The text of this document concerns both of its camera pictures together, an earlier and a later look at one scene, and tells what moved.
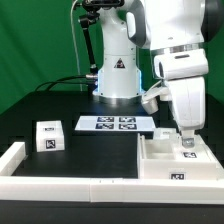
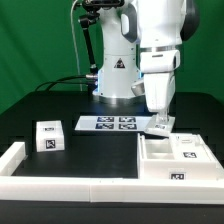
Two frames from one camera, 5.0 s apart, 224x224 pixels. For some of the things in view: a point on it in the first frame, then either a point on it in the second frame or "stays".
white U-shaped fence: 102,189 stays
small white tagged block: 166,133 → 158,128
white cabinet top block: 50,136 stays
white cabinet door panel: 199,153 stays
